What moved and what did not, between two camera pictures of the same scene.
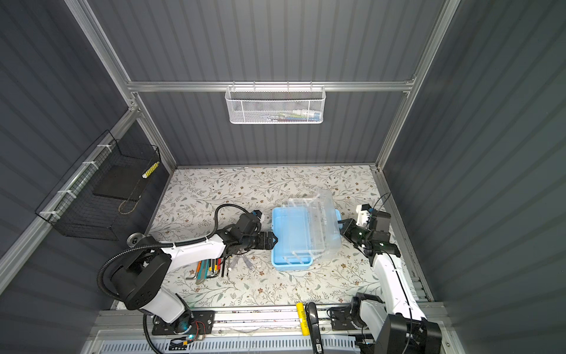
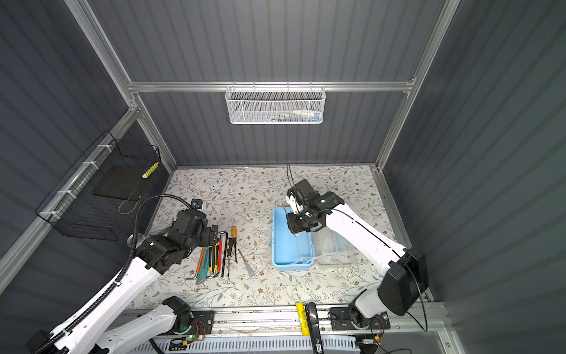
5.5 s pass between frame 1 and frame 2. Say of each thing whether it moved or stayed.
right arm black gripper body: moved
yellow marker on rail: stayed
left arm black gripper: moved
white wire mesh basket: stayed
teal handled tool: stayed
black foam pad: stayed
